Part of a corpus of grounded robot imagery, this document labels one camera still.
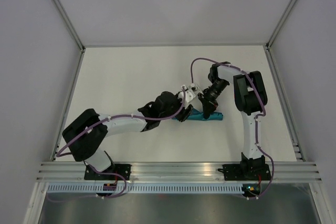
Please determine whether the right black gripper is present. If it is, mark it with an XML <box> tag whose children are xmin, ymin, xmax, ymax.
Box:
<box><xmin>197</xmin><ymin>79</ymin><xmax>228</xmax><ymax>119</ymax></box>

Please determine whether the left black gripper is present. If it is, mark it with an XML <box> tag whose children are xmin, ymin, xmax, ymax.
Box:
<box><xmin>160</xmin><ymin>91</ymin><xmax>193</xmax><ymax>122</ymax></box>

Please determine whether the teal cloth napkin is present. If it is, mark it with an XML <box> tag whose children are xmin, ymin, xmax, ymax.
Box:
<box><xmin>185</xmin><ymin>108</ymin><xmax>224</xmax><ymax>121</ymax></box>

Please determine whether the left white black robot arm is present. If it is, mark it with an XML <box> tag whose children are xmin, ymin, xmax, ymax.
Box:
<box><xmin>56</xmin><ymin>89</ymin><xmax>196</xmax><ymax>180</ymax></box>

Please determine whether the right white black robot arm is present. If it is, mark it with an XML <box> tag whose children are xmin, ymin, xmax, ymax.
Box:
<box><xmin>198</xmin><ymin>62</ymin><xmax>271</xmax><ymax>181</ymax></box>

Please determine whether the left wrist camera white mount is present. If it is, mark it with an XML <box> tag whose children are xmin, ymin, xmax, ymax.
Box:
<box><xmin>177</xmin><ymin>85</ymin><xmax>197</xmax><ymax>107</ymax></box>

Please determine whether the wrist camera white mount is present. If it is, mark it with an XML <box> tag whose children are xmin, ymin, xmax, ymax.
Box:
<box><xmin>188</xmin><ymin>83</ymin><xmax>203</xmax><ymax>95</ymax></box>
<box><xmin>177</xmin><ymin>85</ymin><xmax>197</xmax><ymax>107</ymax></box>

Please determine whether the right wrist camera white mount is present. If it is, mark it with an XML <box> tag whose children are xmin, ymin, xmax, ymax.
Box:
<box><xmin>188</xmin><ymin>83</ymin><xmax>203</xmax><ymax>95</ymax></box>

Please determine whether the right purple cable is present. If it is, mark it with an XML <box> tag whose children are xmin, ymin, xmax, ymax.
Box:
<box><xmin>189</xmin><ymin>57</ymin><xmax>275</xmax><ymax>201</ymax></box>

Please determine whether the purple cable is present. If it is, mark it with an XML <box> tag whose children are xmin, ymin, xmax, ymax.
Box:
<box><xmin>47</xmin><ymin>90</ymin><xmax>187</xmax><ymax>204</ymax></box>
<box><xmin>189</xmin><ymin>57</ymin><xmax>275</xmax><ymax>201</ymax></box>

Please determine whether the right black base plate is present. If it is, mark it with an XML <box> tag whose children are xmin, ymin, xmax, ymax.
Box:
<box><xmin>217</xmin><ymin>164</ymin><xmax>271</xmax><ymax>181</ymax></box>

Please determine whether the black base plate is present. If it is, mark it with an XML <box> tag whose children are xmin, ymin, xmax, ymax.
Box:
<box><xmin>84</xmin><ymin>164</ymin><xmax>131</xmax><ymax>180</ymax></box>
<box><xmin>217</xmin><ymin>164</ymin><xmax>271</xmax><ymax>181</ymax></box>

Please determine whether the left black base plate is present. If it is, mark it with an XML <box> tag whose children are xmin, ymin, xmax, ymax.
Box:
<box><xmin>84</xmin><ymin>164</ymin><xmax>131</xmax><ymax>180</ymax></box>

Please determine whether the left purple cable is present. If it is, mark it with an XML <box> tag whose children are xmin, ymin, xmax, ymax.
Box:
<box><xmin>47</xmin><ymin>90</ymin><xmax>187</xmax><ymax>204</ymax></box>

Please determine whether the right aluminium frame post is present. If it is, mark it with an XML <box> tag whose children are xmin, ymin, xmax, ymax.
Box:
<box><xmin>265</xmin><ymin>0</ymin><xmax>298</xmax><ymax>50</ymax></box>

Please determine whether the aluminium frame post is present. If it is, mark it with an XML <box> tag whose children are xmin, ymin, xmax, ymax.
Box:
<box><xmin>51</xmin><ymin>0</ymin><xmax>85</xmax><ymax>52</ymax></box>
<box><xmin>265</xmin><ymin>0</ymin><xmax>298</xmax><ymax>50</ymax></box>

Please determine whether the left table edge rail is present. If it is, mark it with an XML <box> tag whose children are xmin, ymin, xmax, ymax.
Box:
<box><xmin>49</xmin><ymin>47</ymin><xmax>86</xmax><ymax>162</ymax></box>

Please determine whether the white slotted cable duct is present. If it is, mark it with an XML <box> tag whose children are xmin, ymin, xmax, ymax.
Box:
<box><xmin>47</xmin><ymin>182</ymin><xmax>243</xmax><ymax>194</ymax></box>

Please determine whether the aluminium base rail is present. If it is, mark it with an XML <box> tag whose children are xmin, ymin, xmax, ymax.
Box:
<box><xmin>35</xmin><ymin>162</ymin><xmax>322</xmax><ymax>183</ymax></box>

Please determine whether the left aluminium frame post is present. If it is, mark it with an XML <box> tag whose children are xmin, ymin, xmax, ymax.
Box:
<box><xmin>51</xmin><ymin>0</ymin><xmax>85</xmax><ymax>52</ymax></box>

